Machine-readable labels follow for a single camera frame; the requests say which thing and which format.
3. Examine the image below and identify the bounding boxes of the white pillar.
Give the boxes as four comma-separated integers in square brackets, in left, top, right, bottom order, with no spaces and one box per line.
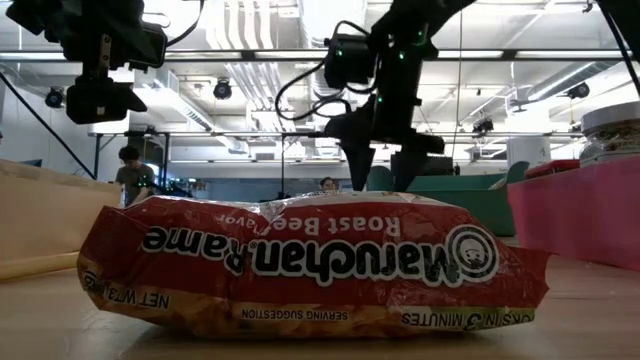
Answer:
[507,135,553,171]

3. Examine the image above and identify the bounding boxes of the red box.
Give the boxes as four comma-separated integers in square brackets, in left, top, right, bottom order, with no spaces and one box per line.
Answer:
[524,158,582,180]

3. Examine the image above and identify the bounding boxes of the glass spice jar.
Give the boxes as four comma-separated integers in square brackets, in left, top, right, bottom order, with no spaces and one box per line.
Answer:
[579,100,640,169]

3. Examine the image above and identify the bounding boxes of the black aluminium rig frame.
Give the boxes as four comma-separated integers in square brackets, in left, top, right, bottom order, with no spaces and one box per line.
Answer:
[0,48,640,180]

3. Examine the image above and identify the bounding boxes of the white rectangular ceiling duct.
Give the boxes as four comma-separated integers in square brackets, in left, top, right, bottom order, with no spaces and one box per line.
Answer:
[133,64,217,132]

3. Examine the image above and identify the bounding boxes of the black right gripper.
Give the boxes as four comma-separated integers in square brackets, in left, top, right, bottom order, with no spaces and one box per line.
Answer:
[324,44,446,193]

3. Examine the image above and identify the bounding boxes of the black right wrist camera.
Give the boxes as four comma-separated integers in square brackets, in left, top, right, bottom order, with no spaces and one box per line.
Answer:
[323,33,382,92]

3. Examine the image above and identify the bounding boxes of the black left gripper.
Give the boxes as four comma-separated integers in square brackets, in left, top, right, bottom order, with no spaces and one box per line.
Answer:
[4,0,169,125]

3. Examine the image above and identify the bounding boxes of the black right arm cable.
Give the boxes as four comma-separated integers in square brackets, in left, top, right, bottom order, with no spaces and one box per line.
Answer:
[274,19,381,122]

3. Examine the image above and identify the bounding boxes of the silver round ventilation duct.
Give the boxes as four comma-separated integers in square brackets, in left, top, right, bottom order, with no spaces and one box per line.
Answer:
[298,0,381,161]

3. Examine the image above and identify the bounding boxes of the pink plastic tray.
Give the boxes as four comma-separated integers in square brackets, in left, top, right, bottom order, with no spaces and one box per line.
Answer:
[507,153,640,273]

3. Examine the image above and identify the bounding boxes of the black background workstation frame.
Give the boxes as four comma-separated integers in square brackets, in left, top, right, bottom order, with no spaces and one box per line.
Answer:
[92,130,171,191]
[281,131,357,196]

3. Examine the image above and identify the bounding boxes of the green plastic bin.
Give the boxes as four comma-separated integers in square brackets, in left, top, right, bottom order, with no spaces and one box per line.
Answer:
[367,160,531,238]

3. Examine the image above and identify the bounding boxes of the orange plastic tray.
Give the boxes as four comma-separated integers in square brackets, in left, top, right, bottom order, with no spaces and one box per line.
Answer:
[0,159,123,282]

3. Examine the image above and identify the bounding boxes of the black monitor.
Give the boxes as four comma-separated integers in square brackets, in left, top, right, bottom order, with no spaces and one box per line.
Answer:
[390,152,455,178]

